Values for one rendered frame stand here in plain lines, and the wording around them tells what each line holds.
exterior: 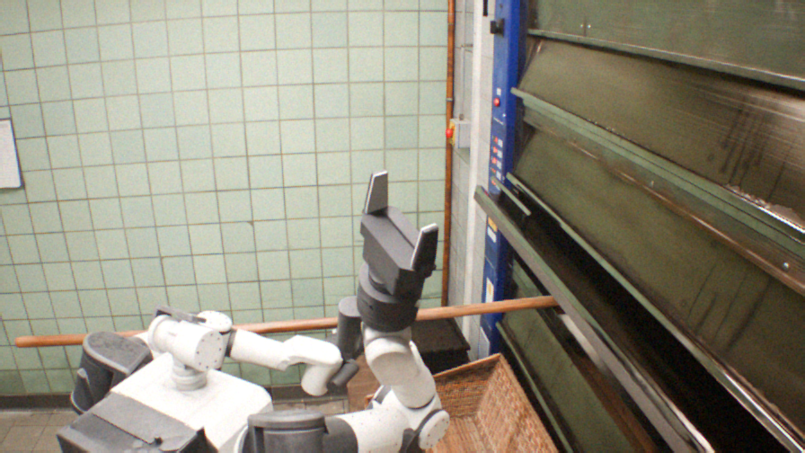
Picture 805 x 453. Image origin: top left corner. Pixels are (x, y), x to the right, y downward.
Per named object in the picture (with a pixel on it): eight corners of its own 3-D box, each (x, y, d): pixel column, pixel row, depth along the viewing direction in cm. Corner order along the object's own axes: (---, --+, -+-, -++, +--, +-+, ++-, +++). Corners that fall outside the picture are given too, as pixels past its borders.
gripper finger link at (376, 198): (369, 177, 71) (366, 215, 76) (392, 170, 73) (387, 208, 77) (363, 170, 72) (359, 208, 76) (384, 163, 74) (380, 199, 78)
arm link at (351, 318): (426, 319, 79) (415, 364, 87) (411, 261, 87) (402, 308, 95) (342, 324, 77) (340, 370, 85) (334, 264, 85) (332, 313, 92)
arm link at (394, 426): (432, 462, 105) (354, 490, 87) (383, 425, 112) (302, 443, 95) (456, 411, 103) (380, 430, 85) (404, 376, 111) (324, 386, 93)
